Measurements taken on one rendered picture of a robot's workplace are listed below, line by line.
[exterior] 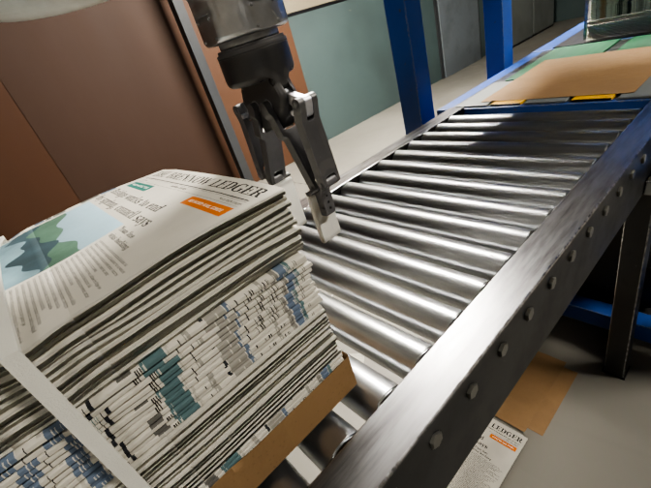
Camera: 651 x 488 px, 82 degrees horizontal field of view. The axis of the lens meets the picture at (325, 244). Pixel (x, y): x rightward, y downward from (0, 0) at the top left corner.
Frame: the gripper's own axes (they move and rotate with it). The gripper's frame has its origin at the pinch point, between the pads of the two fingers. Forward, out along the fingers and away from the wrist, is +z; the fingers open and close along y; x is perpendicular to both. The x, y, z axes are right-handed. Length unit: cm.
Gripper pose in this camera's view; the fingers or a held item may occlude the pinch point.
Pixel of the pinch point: (307, 212)
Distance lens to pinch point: 48.7
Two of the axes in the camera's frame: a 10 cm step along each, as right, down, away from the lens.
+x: 7.1, -5.1, 4.8
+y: 6.5, 2.1, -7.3
